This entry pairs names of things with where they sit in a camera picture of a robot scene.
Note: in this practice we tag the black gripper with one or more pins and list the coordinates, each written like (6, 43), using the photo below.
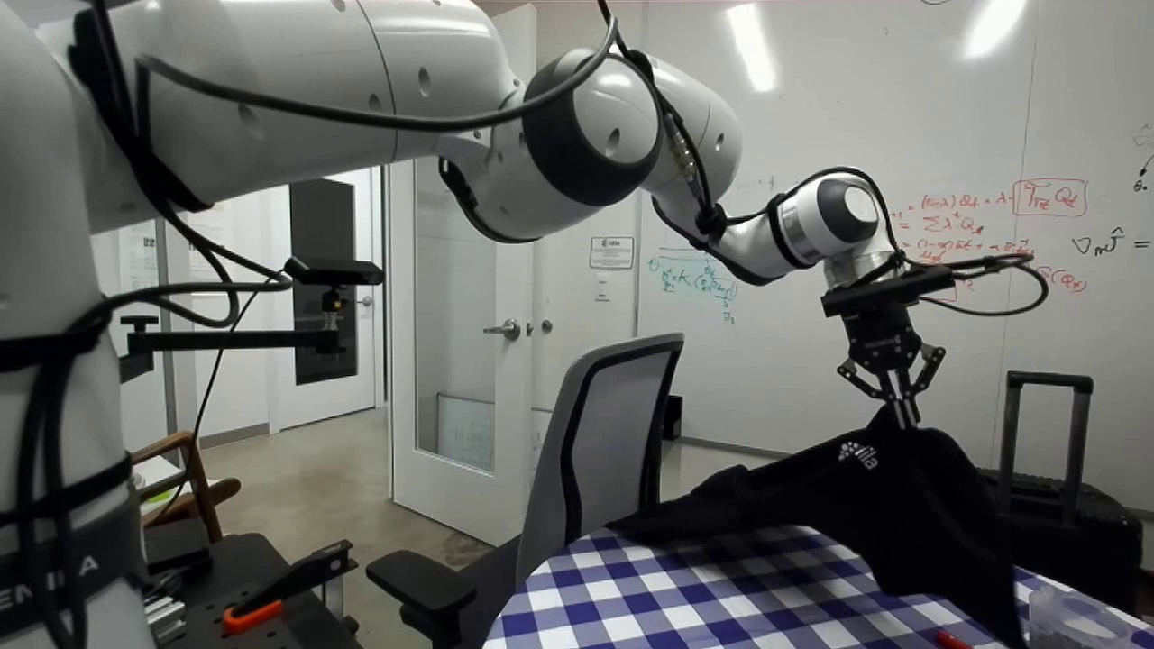
(882, 336)

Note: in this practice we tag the black hooded garment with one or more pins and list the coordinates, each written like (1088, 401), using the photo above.
(910, 502)

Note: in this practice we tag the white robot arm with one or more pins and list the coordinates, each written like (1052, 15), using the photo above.
(128, 110)

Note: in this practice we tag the grey mesh office chair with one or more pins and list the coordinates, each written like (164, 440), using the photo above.
(600, 464)

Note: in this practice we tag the black suitcase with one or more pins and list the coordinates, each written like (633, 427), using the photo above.
(1064, 527)

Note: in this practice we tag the clear plastic cup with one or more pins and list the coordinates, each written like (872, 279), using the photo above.
(1074, 623)

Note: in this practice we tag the blue white checkered tablecloth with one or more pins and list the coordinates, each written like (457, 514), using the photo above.
(773, 591)

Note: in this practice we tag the white glass door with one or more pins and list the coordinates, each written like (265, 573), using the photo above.
(461, 362)

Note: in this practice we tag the black robot mounting cart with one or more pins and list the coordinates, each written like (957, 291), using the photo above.
(243, 592)

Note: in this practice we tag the black camera on stand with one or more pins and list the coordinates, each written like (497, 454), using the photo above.
(323, 277)

